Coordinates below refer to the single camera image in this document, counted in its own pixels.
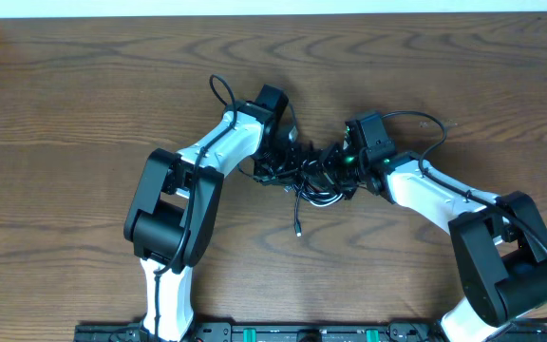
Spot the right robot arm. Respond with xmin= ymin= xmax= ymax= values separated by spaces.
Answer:
xmin=302 ymin=112 xmax=547 ymax=341

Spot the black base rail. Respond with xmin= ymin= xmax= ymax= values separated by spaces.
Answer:
xmin=72 ymin=321 xmax=547 ymax=342

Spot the right camera cable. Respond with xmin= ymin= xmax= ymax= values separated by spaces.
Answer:
xmin=381 ymin=110 xmax=547 ymax=325

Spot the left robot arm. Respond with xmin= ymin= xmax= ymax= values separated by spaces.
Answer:
xmin=123 ymin=85 xmax=289 ymax=341

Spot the black braided cable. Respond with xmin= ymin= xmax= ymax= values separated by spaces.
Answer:
xmin=282 ymin=159 xmax=346 ymax=238

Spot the black and white cable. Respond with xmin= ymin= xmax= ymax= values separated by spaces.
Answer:
xmin=294 ymin=163 xmax=346 ymax=208

